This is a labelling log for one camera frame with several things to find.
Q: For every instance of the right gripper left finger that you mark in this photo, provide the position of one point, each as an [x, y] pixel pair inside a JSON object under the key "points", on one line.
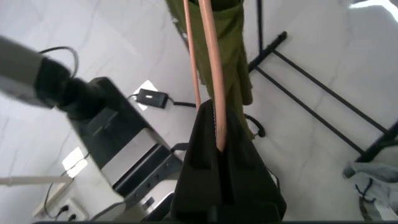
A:
{"points": [[196, 180]]}

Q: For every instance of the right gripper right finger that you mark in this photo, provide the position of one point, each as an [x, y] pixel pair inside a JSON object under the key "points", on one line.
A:
{"points": [[252, 186]]}

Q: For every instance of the pink clothes hanger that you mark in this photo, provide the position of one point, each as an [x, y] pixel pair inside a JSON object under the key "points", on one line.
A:
{"points": [[214, 77]]}

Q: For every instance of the green short-sleeved shirt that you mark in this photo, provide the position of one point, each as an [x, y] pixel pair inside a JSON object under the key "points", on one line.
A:
{"points": [[231, 46]]}

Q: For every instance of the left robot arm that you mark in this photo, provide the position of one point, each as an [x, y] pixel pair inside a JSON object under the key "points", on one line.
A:
{"points": [[18, 71]]}

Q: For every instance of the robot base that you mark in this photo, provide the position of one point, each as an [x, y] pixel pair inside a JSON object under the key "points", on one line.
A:
{"points": [[130, 155]]}

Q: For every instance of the black clothes rack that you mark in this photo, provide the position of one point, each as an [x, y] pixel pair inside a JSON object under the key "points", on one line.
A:
{"points": [[382, 141]]}

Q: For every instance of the black power adapter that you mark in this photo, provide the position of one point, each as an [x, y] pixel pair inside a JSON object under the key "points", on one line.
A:
{"points": [[150, 98]]}

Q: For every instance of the white power strip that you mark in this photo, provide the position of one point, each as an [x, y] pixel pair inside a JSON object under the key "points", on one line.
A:
{"points": [[79, 206]]}

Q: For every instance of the pale grey garment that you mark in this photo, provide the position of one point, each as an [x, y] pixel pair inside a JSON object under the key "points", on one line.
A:
{"points": [[373, 177]]}

